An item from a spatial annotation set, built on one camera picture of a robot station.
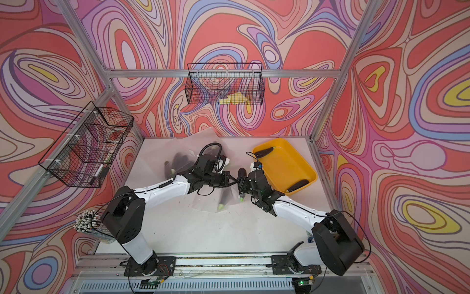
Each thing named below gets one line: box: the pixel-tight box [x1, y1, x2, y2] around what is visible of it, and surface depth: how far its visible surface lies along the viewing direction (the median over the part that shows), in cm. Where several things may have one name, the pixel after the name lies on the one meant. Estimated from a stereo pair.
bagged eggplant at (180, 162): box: [170, 151, 193, 178], surface depth 107 cm
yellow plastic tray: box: [253, 138, 318, 196], surface depth 107 cm
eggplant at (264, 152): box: [255, 146, 274, 159], surface depth 111 cm
